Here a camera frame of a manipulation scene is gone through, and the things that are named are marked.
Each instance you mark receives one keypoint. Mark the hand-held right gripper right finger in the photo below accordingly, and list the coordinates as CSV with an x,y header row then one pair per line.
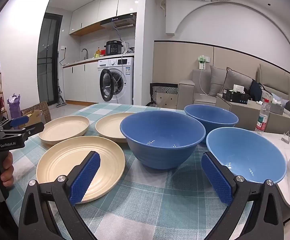
x,y
216,177

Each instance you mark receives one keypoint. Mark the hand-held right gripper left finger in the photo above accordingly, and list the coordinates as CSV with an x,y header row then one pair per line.
x,y
85,177

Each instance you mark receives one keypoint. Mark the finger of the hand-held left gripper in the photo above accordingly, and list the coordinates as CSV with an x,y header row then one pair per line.
x,y
33,128
19,122

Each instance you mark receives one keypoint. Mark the cream ribbed plate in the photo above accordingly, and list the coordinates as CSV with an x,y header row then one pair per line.
x,y
65,128
60,160
110,127

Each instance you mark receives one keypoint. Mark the light blue bowl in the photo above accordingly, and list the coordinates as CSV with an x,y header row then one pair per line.
x,y
245,150

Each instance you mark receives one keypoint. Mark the dark blue bowl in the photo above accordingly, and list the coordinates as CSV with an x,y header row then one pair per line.
x,y
210,115
160,135

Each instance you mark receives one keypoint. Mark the purple bag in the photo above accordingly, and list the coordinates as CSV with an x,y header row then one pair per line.
x,y
14,108

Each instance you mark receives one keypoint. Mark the upright vacuum cleaner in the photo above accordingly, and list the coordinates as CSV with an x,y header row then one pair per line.
x,y
60,100

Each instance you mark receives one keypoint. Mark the white lower kitchen cabinets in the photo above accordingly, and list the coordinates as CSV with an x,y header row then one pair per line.
x,y
80,82

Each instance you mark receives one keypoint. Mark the white kitchen cabinets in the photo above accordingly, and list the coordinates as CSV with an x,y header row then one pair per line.
x,y
80,82
105,7

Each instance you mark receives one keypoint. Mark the black framed glass door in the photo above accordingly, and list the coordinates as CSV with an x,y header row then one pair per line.
x,y
48,60

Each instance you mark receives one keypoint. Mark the clear water bottle red cap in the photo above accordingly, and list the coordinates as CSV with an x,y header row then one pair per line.
x,y
262,120

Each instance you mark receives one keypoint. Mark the metal phone stand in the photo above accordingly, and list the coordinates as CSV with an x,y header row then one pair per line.
x,y
286,138

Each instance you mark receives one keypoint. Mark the black cardboard box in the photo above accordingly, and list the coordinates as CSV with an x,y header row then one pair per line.
x,y
235,97

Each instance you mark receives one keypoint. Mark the beige diamond print cushion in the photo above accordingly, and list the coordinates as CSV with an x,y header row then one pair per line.
x,y
167,101

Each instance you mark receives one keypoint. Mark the grey tissue box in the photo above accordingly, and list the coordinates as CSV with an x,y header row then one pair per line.
x,y
276,108

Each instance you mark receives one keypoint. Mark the small white box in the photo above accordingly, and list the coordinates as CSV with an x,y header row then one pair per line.
x,y
238,88

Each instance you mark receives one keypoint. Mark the metal kitchen faucet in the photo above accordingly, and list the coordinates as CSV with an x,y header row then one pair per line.
x,y
86,52

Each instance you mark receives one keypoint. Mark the dark clothing pile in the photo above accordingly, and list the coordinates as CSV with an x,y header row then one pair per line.
x,y
255,90

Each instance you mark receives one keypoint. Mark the grey sofa cushion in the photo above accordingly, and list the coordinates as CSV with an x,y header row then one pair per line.
x,y
216,80
237,80

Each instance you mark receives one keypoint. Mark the white washing machine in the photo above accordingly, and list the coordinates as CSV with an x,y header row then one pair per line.
x,y
125,80

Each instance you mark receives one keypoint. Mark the black white patterned cushion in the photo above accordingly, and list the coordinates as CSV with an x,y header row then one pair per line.
x,y
163,88

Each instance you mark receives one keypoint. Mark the black pressure cooker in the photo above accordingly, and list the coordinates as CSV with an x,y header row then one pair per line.
x,y
113,48

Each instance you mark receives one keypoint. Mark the black range hood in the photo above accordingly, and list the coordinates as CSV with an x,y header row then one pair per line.
x,y
120,22

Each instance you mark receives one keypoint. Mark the white upper kitchen cabinets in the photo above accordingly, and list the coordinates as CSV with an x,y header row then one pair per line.
x,y
105,7

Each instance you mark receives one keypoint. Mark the white wall power strip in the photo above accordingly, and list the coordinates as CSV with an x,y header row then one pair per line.
x,y
203,62

